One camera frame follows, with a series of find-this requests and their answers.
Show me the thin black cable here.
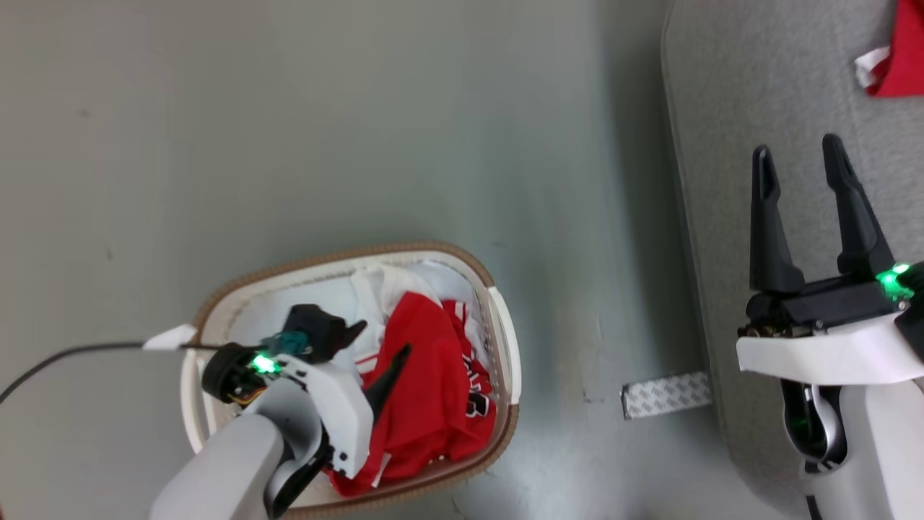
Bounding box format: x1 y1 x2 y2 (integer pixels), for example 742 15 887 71
0 342 221 405

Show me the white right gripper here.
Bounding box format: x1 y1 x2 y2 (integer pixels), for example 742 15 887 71
736 134 924 386

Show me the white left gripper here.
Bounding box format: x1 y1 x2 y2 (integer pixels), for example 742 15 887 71
201 321 412 480

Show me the red sports jersey white trim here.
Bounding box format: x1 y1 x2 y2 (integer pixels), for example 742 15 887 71
855 0 924 99

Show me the white garment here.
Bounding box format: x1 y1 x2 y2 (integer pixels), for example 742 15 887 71
349 261 493 378

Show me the grey fabric sofa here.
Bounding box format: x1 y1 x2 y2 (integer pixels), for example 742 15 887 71
660 0 924 520

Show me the white laundry basket brown rim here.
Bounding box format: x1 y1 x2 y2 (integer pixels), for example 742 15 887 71
143 240 522 520

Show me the red jersey with lettering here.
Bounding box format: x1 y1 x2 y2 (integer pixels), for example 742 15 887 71
324 290 498 498

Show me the grey patterned tape strip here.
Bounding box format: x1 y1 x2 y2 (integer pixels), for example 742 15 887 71
620 371 713 421

